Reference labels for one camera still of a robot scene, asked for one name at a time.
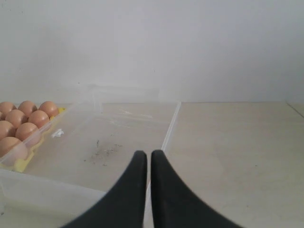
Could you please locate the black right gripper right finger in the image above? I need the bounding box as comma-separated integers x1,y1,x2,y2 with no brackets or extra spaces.
151,150,240,228

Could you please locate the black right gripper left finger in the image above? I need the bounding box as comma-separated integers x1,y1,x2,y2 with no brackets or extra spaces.
63,151,147,228

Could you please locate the clear plastic bin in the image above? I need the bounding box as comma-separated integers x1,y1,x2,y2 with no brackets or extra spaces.
0,87,181,228

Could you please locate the brown egg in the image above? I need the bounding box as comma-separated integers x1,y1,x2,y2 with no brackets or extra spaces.
0,120,16,140
28,110,50,129
5,109,28,129
0,137,28,166
0,102,17,115
15,123,41,147
39,101,59,118
18,100,38,118

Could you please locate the yellow plastic egg tray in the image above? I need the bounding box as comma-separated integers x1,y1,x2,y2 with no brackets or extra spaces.
10,107,66,173

